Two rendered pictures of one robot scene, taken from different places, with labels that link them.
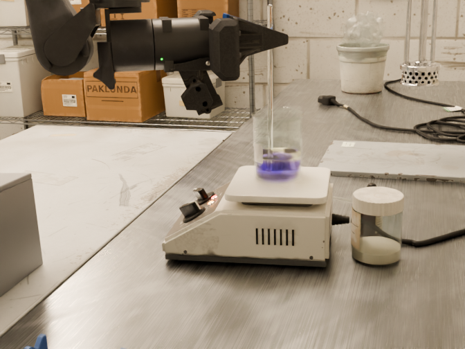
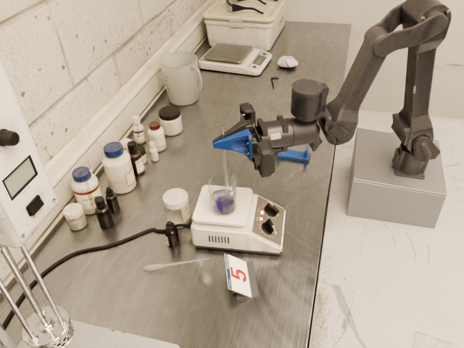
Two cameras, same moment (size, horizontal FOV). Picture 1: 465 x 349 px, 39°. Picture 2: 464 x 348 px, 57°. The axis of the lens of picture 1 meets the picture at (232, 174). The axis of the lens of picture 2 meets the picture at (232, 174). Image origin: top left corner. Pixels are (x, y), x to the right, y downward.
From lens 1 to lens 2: 152 cm
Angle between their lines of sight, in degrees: 124
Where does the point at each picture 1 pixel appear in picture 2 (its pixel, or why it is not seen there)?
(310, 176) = (206, 206)
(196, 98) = not seen: hidden behind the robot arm
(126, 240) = (312, 237)
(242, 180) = (244, 203)
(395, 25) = not seen: outside the picture
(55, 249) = (349, 228)
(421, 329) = (180, 177)
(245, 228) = not seen: hidden behind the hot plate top
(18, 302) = (337, 189)
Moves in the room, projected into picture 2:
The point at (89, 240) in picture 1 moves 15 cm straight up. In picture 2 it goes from (334, 237) to (342, 188)
